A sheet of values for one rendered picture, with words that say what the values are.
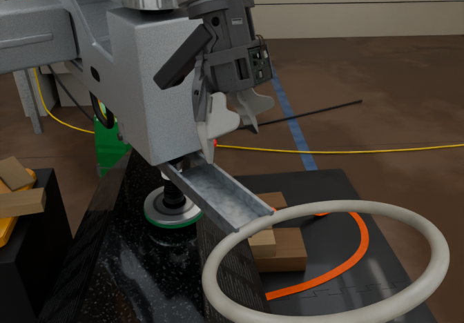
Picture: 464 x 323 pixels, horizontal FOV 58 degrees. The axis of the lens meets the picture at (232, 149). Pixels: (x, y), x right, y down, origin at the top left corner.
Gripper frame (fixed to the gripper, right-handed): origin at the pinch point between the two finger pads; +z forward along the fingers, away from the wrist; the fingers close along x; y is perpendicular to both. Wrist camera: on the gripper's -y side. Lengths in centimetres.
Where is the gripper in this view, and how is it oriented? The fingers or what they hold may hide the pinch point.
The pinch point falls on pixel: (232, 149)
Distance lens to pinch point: 60.4
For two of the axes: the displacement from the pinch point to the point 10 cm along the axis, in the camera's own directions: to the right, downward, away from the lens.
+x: 4.4, -3.0, 8.5
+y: 8.7, -0.9, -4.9
